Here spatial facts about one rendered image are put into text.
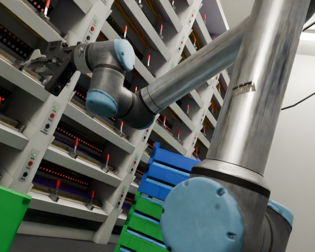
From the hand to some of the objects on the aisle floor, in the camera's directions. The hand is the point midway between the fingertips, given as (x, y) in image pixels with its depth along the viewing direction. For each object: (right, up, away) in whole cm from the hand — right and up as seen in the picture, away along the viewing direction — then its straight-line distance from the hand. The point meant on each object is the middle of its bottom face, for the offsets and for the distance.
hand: (30, 68), depth 111 cm
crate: (-11, -49, -33) cm, 60 cm away
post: (-23, -55, +13) cm, 61 cm away
